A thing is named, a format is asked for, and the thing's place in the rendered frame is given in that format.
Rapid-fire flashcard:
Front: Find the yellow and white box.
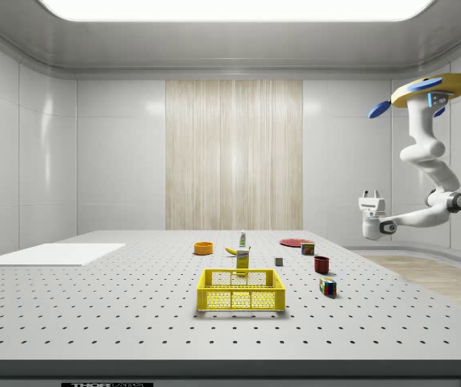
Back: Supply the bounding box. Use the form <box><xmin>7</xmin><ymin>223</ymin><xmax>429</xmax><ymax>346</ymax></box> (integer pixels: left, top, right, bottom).
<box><xmin>235</xmin><ymin>248</ymin><xmax>251</xmax><ymax>277</ymax></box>

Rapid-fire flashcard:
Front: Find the drone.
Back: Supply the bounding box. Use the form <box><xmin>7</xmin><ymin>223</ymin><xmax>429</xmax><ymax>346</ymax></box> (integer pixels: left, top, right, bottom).
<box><xmin>367</xmin><ymin>73</ymin><xmax>461</xmax><ymax>119</ymax></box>

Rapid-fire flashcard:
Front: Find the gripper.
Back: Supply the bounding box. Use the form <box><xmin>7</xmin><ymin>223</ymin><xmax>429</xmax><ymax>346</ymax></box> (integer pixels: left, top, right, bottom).
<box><xmin>357</xmin><ymin>189</ymin><xmax>386</xmax><ymax>213</ymax></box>

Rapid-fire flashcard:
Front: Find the white board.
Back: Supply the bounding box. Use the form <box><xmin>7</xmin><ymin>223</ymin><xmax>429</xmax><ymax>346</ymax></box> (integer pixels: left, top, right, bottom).
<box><xmin>0</xmin><ymin>243</ymin><xmax>127</xmax><ymax>267</ymax></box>

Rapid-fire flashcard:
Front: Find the puzzle cube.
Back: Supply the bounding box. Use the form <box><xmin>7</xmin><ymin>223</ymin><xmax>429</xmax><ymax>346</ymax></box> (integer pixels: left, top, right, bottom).
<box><xmin>318</xmin><ymin>277</ymin><xmax>338</xmax><ymax>298</ymax></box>

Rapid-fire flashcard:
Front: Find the red mug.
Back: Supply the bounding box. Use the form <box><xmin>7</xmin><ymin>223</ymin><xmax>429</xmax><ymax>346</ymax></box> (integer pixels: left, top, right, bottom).
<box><xmin>313</xmin><ymin>255</ymin><xmax>334</xmax><ymax>274</ymax></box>

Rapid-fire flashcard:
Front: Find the yellow basket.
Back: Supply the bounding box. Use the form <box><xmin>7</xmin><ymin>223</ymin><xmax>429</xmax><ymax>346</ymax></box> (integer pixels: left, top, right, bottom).
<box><xmin>196</xmin><ymin>268</ymin><xmax>287</xmax><ymax>314</ymax></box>

